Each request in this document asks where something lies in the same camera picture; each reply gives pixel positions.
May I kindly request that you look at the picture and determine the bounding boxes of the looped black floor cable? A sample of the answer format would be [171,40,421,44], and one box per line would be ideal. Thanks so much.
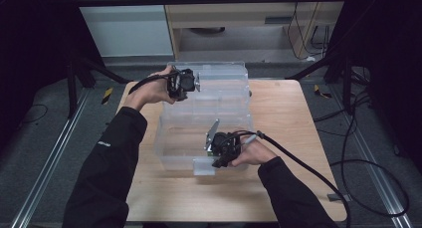
[327,88,411,219]

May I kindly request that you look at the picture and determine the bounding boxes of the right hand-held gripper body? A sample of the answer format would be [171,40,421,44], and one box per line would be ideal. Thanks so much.
[203,117,244,160]

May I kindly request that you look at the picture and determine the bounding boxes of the black cables under desk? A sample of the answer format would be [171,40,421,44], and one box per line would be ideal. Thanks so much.
[287,2,332,63]

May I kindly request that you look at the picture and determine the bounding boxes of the black curtain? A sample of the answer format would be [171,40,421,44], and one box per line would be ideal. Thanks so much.
[0,0,107,149]
[326,0,422,172]

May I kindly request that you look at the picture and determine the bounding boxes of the white cabinet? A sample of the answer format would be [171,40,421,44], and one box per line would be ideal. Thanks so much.
[71,0,174,58]

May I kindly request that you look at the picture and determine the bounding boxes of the metal floor rail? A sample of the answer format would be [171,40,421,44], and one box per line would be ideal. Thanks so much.
[331,85,414,228]
[9,88,92,228]

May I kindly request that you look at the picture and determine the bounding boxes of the black metal stand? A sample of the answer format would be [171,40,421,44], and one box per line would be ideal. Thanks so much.
[64,53,130,120]
[285,50,357,116]

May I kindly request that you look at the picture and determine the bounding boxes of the clear plastic storage box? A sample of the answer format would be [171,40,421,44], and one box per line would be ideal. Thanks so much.
[152,60,256,176]

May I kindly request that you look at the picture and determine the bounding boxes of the hand-held gripper cable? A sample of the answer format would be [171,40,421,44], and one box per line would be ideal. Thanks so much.
[128,71,182,96]
[228,129,352,228]

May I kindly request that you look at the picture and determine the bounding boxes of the person's right hand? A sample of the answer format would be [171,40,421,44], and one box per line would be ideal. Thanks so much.
[228,136,278,167]

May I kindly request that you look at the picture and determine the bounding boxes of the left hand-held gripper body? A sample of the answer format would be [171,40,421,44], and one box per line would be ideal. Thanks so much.
[166,67,202,93]

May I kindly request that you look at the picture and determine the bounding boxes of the left hand-held gripper cable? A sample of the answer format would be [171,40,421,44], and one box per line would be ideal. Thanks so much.
[128,71,182,96]

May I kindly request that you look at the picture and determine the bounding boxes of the black horizontal bar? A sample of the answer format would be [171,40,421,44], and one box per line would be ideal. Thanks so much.
[71,0,349,7]

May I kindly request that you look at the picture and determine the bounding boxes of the yellow and black floor tape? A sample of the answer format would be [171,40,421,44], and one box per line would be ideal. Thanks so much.
[101,87,114,106]
[313,84,332,100]

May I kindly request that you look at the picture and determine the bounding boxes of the grey tape strip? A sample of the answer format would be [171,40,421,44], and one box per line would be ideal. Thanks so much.
[326,193,352,203]

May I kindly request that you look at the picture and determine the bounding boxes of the thin black floor cable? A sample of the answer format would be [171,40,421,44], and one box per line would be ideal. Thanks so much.
[19,103,49,124]

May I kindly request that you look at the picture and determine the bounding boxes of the right hand-held gripper cable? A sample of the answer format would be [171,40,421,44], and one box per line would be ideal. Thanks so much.
[228,129,352,228]

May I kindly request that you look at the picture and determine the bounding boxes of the person's left hand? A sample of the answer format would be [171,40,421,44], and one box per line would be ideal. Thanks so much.
[122,65,178,113]

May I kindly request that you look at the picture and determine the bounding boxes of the light wooden desk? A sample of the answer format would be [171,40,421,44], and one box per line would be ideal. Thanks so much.
[160,0,349,62]

